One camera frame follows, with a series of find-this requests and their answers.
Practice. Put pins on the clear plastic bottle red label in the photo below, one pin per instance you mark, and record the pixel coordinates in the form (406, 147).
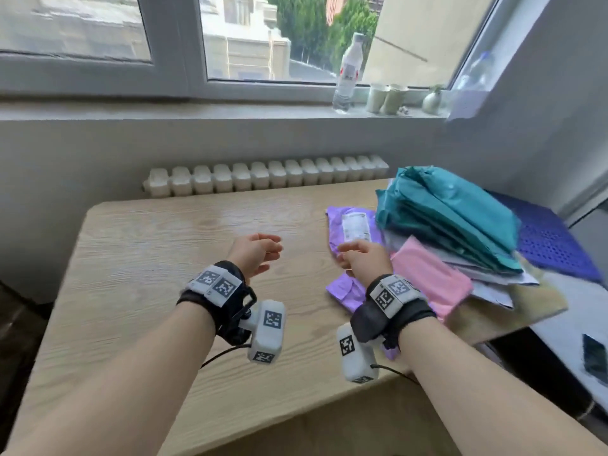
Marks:
(347, 75)

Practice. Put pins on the black smartphone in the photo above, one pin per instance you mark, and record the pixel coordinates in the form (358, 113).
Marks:
(596, 358)

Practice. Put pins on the person's right forearm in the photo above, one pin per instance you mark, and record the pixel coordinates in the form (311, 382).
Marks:
(475, 398)

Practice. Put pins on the white radiator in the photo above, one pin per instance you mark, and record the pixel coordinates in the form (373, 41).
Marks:
(261, 175)

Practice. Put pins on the person's right hand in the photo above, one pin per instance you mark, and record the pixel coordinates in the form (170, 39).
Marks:
(368, 261)

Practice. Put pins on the pink mailer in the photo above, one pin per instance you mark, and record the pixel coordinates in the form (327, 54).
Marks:
(427, 275)

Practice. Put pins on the wooden table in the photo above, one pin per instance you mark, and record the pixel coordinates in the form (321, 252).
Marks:
(166, 261)

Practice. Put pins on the person's left hand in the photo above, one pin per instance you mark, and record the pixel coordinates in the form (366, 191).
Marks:
(254, 254)

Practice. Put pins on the large clear plastic bottle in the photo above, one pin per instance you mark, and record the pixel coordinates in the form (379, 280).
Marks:
(477, 71)

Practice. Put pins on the white mailer parcel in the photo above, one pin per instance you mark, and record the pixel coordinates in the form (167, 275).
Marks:
(494, 294)

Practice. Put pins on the white wrist camera with markers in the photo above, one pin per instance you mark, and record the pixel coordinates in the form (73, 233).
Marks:
(354, 351)
(266, 332)

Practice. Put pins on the beige window cover sheet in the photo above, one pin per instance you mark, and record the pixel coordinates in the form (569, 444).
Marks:
(427, 33)

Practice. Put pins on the small white vase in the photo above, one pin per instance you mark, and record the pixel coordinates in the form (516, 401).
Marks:
(431, 103)

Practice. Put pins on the blue perforated plastic panel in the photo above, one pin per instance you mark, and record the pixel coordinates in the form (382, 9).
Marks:
(546, 237)

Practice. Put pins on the person's left forearm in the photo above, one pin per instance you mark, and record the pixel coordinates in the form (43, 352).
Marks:
(119, 389)

